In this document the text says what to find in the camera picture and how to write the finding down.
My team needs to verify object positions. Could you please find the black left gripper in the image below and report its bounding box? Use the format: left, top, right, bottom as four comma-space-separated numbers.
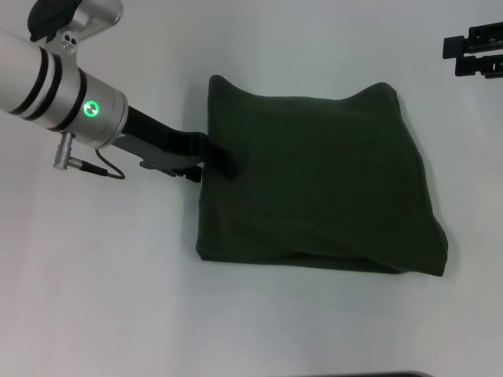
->
111, 105, 240, 185

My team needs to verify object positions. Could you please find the gripper cable with metal plug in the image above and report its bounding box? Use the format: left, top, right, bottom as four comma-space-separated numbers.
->
53, 132, 127, 181

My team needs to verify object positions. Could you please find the dark green FREE t-shirt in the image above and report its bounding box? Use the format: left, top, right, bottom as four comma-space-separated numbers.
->
195, 74, 450, 278

